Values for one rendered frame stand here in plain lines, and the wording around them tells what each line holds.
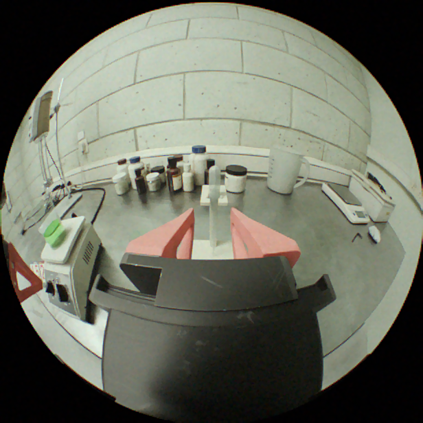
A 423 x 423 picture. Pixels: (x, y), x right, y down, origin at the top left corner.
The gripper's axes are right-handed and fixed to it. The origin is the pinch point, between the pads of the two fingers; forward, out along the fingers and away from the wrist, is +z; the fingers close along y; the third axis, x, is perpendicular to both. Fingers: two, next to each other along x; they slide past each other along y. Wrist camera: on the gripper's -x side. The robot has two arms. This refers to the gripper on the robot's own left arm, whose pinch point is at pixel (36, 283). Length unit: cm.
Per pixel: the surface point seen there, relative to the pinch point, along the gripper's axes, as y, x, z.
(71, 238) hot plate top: -4.3, -8.5, 8.6
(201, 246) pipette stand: -26.9, -1.8, 17.4
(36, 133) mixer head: 25, -53, -8
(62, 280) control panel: -0.2, -1.5, 7.3
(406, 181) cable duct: -130, 29, -20
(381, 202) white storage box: -99, 21, 4
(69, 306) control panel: -0.2, 3.2, 7.4
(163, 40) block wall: -35, -75, -20
